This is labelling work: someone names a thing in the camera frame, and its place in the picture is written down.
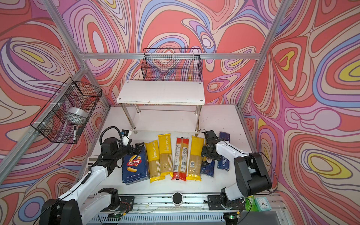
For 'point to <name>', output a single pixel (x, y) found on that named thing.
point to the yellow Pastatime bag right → (165, 149)
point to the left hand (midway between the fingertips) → (138, 141)
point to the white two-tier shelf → (164, 106)
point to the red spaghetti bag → (180, 170)
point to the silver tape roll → (78, 111)
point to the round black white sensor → (177, 198)
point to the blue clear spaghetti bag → (208, 168)
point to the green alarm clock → (262, 204)
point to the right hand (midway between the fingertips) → (210, 158)
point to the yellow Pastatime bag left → (152, 149)
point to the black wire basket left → (63, 119)
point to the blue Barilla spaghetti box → (223, 164)
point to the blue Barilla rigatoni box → (135, 168)
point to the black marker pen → (74, 135)
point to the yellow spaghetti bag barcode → (197, 154)
